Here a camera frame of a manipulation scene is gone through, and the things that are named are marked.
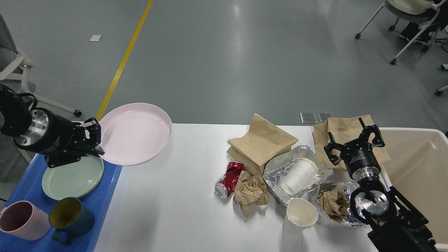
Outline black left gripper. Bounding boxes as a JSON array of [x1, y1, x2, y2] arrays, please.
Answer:
[[13, 108, 105, 168]]

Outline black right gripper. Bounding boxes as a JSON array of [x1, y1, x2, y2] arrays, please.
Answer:
[[324, 118, 385, 180]]

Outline pink plate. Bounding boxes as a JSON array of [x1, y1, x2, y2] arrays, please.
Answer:
[[99, 103, 173, 166]]

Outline pink mug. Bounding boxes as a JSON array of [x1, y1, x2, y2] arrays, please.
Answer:
[[0, 201, 51, 241]]

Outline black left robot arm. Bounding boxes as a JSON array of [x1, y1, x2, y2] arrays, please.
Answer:
[[0, 85, 104, 168]]

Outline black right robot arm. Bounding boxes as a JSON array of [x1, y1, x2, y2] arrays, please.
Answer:
[[324, 118, 437, 252]]

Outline brown paper bag right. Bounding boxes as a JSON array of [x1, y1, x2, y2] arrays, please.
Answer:
[[314, 114, 374, 170]]

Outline green plate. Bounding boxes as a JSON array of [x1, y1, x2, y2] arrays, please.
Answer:
[[41, 156, 104, 201]]

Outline crumpled brown paper on foil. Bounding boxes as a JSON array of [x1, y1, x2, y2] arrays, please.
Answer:
[[317, 185, 350, 223]]

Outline metal floor socket plates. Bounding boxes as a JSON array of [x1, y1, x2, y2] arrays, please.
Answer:
[[300, 113, 334, 124]]

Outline white paper cup lying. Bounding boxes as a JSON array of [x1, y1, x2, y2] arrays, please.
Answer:
[[281, 158, 319, 196]]

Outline beige plastic bin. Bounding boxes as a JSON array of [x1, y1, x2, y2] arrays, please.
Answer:
[[381, 127, 448, 252]]

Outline aluminium foil sheet lower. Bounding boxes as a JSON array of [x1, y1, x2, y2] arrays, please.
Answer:
[[309, 182, 366, 228]]

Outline aluminium foil sheet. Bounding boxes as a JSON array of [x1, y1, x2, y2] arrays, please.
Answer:
[[309, 182, 366, 228], [263, 145, 334, 206]]

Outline blue plastic tray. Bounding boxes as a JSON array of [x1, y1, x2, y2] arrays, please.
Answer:
[[0, 154, 122, 252]]

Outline dark blue mug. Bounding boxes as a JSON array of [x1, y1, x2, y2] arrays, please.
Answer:
[[48, 197, 95, 246]]

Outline white paper cup upright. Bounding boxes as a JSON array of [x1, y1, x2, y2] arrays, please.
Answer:
[[283, 198, 319, 235]]

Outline folded brown paper bag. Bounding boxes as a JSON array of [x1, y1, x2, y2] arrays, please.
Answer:
[[227, 113, 298, 176]]

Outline white chair base far right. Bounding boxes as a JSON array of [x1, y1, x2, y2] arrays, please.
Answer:
[[435, 64, 448, 96]]

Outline grey office chair left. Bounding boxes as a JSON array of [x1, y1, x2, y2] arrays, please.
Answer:
[[0, 14, 83, 165]]

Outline person in black seated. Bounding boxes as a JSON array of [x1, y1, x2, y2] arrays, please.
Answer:
[[399, 0, 448, 48]]

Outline crushed red soda can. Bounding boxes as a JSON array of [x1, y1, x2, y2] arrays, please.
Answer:
[[215, 162, 245, 199]]

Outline white chair right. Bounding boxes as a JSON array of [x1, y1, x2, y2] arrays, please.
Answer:
[[354, 0, 447, 65]]

